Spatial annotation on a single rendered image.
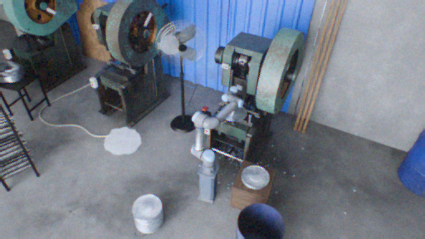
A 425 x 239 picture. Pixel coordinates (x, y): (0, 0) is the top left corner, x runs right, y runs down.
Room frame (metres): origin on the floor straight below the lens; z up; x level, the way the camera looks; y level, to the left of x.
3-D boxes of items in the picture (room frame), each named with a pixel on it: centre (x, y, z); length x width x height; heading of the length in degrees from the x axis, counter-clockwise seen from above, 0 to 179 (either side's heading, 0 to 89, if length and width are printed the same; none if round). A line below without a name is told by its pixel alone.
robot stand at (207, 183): (2.03, -0.01, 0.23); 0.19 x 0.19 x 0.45; 73
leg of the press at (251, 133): (2.71, -0.64, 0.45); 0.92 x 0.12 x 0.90; 153
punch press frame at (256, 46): (2.84, -0.41, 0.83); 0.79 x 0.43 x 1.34; 153
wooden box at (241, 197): (2.01, -0.50, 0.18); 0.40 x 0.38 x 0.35; 159
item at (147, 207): (1.68, 0.59, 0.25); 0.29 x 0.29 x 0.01
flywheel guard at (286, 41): (2.65, -0.69, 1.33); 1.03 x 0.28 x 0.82; 153
